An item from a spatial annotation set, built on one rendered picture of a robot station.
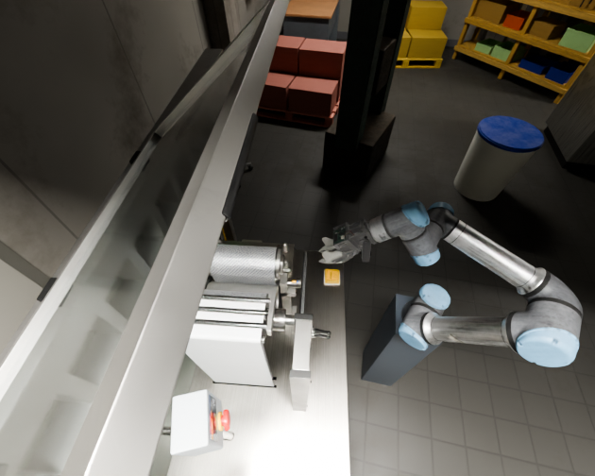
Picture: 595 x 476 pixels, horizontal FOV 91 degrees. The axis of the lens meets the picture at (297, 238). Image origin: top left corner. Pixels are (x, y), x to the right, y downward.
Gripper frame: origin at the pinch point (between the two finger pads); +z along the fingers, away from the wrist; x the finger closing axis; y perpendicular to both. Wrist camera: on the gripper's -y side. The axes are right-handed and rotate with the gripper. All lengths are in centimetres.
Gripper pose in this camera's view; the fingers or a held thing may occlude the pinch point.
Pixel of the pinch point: (324, 256)
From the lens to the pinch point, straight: 100.3
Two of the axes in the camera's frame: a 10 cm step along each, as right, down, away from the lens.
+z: -7.6, 3.5, 5.4
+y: -6.4, -5.0, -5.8
